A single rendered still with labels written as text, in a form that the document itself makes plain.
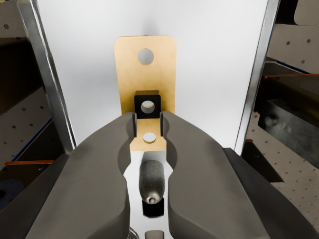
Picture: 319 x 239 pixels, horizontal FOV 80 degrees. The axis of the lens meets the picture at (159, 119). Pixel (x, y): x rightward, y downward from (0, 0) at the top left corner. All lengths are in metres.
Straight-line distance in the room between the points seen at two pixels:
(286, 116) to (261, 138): 0.45
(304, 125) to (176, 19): 0.16
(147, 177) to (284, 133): 0.16
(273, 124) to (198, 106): 0.09
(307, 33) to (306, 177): 0.52
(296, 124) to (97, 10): 0.21
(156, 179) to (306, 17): 0.23
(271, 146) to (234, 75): 0.54
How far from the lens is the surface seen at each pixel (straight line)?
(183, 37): 0.19
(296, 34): 0.60
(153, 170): 0.23
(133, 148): 0.15
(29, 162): 0.36
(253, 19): 0.21
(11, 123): 0.69
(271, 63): 0.43
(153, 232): 0.40
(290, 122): 0.24
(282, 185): 0.36
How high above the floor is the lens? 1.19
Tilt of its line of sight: 61 degrees down
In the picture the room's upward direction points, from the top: 175 degrees clockwise
